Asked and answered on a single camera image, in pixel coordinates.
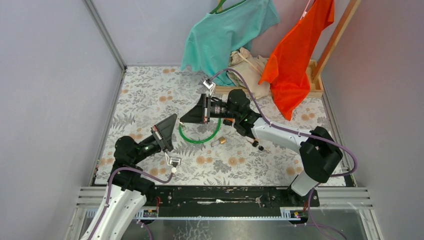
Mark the teal t-shirt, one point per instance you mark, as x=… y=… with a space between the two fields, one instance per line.
x=211 y=40

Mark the brass padlock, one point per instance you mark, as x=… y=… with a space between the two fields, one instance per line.
x=219 y=141

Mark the green clothes hanger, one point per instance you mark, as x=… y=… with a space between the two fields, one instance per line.
x=219 y=8

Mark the beige cloth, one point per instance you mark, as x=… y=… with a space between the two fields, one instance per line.
x=251 y=69

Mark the orange black padlock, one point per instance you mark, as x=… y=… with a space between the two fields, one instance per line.
x=228 y=121

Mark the floral table mat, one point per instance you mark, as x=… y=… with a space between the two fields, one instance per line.
x=151 y=94

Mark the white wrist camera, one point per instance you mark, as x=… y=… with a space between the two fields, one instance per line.
x=172 y=160
x=210 y=85

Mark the orange t-shirt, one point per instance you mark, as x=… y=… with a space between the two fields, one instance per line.
x=286 y=67

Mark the green cable lock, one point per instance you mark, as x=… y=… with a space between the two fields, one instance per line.
x=200 y=134

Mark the black headed keys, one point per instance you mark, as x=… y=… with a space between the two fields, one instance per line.
x=255 y=144

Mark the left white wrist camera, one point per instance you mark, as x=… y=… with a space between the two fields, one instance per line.
x=172 y=160

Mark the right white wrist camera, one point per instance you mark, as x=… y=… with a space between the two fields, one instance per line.
x=210 y=85

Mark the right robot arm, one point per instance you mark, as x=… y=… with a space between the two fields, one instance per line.
x=318 y=152

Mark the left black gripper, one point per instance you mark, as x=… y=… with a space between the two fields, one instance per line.
x=165 y=129

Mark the wooden clothes rack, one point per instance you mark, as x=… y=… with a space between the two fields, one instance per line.
x=290 y=12

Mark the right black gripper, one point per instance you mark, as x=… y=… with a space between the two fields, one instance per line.
x=197 y=115

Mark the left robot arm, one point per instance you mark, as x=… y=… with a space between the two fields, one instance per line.
x=129 y=187

